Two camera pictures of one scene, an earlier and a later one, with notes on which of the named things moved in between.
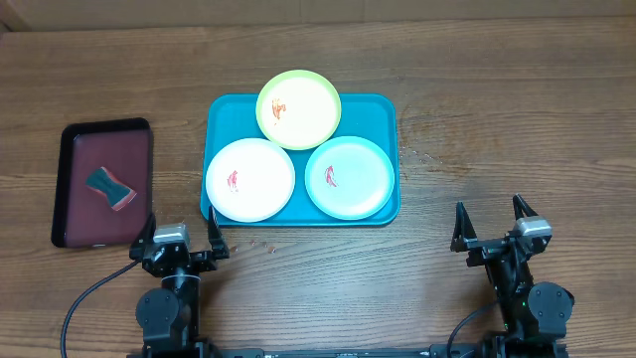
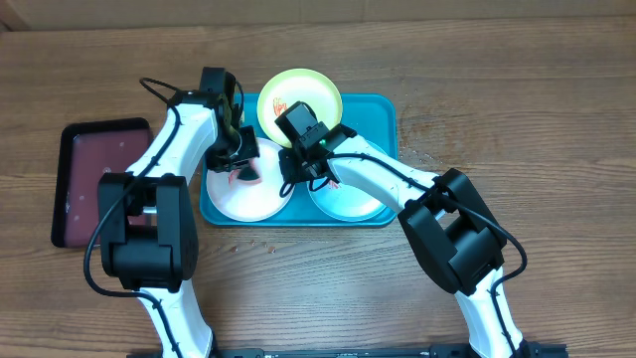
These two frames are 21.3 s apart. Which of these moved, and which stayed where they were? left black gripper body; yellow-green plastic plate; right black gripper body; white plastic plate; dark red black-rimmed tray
Moved: right black gripper body; left black gripper body
Stayed: yellow-green plastic plate; dark red black-rimmed tray; white plastic plate
